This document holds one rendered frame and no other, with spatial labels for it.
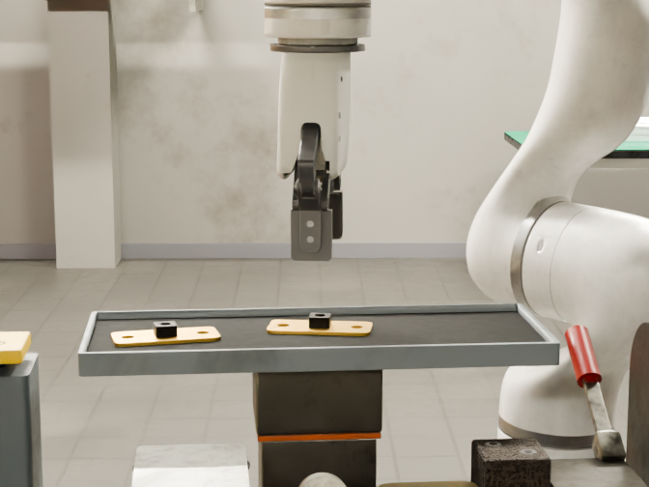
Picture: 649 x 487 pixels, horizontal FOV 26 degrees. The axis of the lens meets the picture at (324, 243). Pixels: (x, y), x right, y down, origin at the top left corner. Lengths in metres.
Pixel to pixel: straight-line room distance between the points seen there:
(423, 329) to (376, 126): 6.29
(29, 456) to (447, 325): 0.35
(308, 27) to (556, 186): 0.46
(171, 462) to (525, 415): 0.54
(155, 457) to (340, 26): 0.35
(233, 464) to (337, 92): 0.29
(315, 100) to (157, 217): 6.46
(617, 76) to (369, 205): 6.11
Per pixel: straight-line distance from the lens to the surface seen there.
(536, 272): 1.40
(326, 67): 1.07
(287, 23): 1.08
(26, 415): 1.12
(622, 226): 1.38
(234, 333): 1.14
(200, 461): 1.00
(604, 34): 1.40
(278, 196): 7.46
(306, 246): 1.08
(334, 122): 1.07
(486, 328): 1.16
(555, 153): 1.42
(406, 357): 1.08
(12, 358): 1.12
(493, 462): 1.03
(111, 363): 1.07
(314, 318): 1.14
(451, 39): 7.43
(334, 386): 1.11
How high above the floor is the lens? 1.44
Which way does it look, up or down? 10 degrees down
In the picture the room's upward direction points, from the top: straight up
